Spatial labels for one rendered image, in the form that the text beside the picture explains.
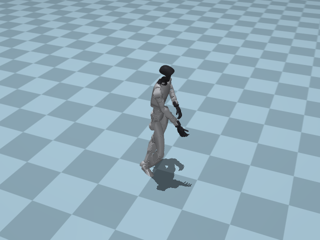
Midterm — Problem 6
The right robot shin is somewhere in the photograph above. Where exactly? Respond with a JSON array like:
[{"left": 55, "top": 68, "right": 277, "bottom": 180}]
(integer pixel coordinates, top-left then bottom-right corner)
[{"left": 144, "top": 151, "right": 162, "bottom": 170}]

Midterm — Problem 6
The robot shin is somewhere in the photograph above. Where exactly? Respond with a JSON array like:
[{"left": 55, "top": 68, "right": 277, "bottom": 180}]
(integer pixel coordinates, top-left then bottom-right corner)
[
  {"left": 144, "top": 151, "right": 162, "bottom": 170},
  {"left": 144, "top": 135, "right": 157, "bottom": 163}
]

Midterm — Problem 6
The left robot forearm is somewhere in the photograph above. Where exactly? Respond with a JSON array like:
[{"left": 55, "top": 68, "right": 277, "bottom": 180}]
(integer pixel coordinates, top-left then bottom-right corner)
[{"left": 169, "top": 84, "right": 178, "bottom": 105}]

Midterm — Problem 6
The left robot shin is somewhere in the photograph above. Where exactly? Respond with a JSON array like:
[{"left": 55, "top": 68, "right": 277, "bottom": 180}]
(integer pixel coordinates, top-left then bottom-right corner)
[{"left": 144, "top": 135, "right": 157, "bottom": 163}]

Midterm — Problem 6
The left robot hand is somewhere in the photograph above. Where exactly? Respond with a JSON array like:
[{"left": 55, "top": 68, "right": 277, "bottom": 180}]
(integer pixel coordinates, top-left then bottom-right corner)
[{"left": 173, "top": 101, "right": 182, "bottom": 119}]

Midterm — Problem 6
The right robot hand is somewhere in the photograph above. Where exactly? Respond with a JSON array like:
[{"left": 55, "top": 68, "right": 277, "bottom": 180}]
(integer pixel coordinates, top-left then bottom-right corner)
[{"left": 175, "top": 120, "right": 189, "bottom": 137}]

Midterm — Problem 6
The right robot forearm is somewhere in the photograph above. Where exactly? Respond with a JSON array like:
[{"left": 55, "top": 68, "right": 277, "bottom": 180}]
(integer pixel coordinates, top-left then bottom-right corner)
[{"left": 163, "top": 108, "right": 179, "bottom": 126}]

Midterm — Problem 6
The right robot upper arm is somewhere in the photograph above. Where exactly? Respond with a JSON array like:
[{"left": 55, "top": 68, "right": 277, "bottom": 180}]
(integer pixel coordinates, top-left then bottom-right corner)
[{"left": 153, "top": 88, "right": 169, "bottom": 114}]

